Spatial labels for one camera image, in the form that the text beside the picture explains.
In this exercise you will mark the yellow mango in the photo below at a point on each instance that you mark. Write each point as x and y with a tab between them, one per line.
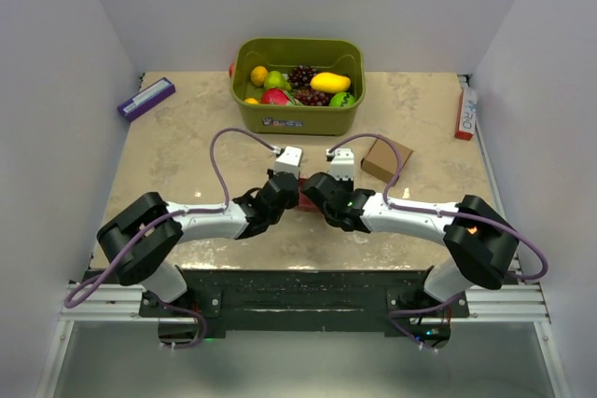
330	83

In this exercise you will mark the brown cardboard box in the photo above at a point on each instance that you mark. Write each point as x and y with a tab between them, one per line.
384	158

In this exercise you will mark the red white toothpaste box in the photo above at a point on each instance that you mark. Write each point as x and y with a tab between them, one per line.
467	114

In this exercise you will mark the dark grape bunch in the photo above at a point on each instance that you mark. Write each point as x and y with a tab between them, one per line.
312	97
300	77

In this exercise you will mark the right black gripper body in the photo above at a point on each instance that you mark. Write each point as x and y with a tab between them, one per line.
346	185

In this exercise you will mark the dark grape bunch front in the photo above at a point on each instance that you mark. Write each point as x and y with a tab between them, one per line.
312	97

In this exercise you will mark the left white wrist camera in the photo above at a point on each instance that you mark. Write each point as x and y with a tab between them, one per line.
289	161

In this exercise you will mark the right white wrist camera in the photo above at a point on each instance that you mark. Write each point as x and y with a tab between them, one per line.
341	163

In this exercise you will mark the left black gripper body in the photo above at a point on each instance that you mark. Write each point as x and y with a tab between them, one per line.
275	216

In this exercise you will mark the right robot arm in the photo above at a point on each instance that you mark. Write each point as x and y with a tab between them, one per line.
478	239

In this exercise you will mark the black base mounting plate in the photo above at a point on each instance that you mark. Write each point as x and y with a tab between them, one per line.
371	301

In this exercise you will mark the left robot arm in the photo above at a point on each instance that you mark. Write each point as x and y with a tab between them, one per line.
138	240

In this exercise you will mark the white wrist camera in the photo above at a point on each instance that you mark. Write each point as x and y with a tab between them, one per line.
289	161
341	163

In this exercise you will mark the green pear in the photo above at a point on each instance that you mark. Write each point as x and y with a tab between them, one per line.
276	80

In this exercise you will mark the purple rectangular box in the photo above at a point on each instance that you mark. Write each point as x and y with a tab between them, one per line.
146	99

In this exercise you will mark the olive green plastic tub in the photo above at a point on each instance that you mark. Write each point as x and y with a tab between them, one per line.
283	54

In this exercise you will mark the pink paper box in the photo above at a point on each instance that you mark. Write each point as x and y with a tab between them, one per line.
304	203

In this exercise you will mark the dark grape bunch back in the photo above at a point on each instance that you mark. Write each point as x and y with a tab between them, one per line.
300	77

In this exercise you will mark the green lime fruit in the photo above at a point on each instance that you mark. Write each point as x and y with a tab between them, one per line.
342	99

